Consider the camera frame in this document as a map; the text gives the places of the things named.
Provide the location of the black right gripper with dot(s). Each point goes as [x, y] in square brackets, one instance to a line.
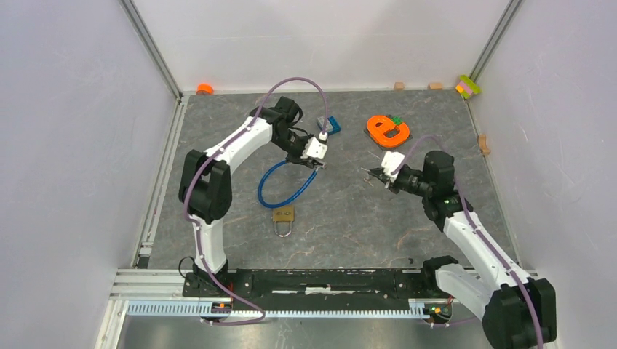
[387, 180]

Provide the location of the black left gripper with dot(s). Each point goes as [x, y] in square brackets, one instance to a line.
[297, 159]

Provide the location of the blue cable lock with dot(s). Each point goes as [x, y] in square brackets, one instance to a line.
[281, 186]

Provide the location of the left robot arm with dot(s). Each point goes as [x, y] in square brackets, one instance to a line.
[206, 182]

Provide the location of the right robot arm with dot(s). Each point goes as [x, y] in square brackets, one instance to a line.
[516, 310]

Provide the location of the blue toy brick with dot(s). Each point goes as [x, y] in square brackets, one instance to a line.
[329, 125]

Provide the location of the orange letter e block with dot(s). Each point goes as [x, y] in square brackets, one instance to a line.
[384, 131]

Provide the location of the brass padlock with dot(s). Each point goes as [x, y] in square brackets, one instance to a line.
[283, 219]

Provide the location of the curved wooden block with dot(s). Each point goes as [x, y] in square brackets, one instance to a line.
[483, 145]

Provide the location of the stacked coloured toy bricks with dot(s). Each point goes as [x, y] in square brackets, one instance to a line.
[466, 87]

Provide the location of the orange round cap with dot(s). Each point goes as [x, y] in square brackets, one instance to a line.
[204, 89]

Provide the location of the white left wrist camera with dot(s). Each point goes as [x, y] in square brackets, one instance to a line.
[316, 147]

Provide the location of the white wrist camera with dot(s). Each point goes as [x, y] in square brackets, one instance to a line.
[316, 147]
[392, 161]

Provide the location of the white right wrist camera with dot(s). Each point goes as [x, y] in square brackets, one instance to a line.
[392, 161]

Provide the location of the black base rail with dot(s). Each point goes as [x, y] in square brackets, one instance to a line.
[314, 289]

